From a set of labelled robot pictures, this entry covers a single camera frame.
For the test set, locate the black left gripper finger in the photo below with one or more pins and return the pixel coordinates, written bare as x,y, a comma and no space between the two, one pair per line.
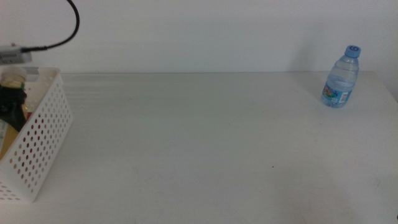
14,102

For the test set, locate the yellow juice bottle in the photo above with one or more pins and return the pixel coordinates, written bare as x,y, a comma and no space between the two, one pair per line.
12,76

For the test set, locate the clear blue-capped water bottle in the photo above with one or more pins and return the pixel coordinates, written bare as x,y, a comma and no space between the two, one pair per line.
340,77

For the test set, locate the white perforated plastic basket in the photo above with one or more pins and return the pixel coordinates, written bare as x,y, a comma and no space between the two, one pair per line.
46,146

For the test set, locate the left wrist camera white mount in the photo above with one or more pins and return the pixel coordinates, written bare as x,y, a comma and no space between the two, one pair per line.
12,56

